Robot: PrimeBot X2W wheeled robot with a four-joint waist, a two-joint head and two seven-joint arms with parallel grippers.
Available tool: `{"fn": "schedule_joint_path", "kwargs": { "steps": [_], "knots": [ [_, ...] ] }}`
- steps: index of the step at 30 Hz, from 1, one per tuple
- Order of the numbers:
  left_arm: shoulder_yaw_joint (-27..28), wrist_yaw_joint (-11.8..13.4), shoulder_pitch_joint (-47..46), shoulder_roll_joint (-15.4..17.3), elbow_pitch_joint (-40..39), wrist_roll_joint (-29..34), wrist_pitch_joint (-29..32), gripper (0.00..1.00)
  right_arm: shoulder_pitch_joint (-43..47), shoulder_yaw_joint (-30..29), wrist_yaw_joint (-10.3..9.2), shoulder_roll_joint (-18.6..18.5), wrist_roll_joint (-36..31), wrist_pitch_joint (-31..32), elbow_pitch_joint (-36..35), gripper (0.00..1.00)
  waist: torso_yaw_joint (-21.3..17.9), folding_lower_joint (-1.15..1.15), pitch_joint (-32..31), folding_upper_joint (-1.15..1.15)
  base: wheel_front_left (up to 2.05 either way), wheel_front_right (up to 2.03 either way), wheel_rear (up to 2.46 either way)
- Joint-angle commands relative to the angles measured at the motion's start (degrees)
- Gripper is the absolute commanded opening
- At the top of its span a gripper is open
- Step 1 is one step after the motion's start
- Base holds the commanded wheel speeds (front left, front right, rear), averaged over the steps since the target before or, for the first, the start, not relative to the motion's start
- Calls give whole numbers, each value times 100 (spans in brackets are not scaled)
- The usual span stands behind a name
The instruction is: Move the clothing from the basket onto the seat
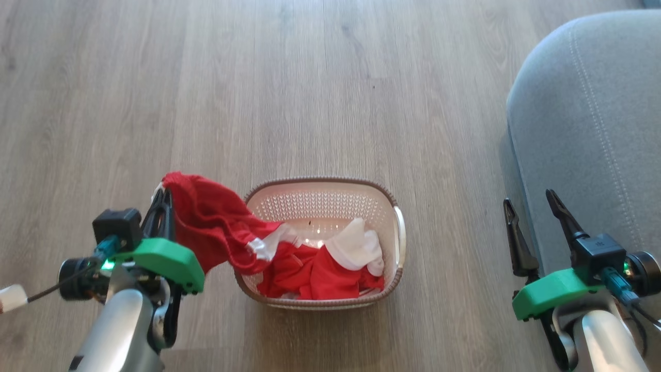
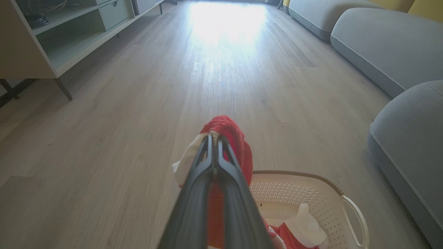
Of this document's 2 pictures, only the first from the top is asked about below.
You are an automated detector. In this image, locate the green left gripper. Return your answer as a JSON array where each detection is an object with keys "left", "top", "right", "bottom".
[{"left": 101, "top": 188, "right": 206, "bottom": 311}]

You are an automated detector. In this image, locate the grey fabric sofa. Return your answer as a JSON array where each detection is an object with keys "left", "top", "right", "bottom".
[{"left": 506, "top": 9, "right": 661, "bottom": 372}]

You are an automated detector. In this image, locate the white cable tag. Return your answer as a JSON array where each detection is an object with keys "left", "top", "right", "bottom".
[{"left": 0, "top": 284, "right": 28, "bottom": 314}]

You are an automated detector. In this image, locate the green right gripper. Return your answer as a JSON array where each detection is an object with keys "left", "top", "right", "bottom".
[{"left": 503, "top": 189, "right": 606, "bottom": 322}]

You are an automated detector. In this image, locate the red garment with white stripe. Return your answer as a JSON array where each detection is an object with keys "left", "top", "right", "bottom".
[{"left": 161, "top": 172, "right": 305, "bottom": 276}]

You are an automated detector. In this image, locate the cream laundry basket brown rim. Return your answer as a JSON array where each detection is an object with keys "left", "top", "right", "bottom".
[{"left": 233, "top": 177, "right": 407, "bottom": 311}]

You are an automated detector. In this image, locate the black cable with teal plug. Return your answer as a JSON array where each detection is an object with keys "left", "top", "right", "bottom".
[
  {"left": 27, "top": 235, "right": 122, "bottom": 303},
  {"left": 601, "top": 267, "right": 661, "bottom": 332}
]

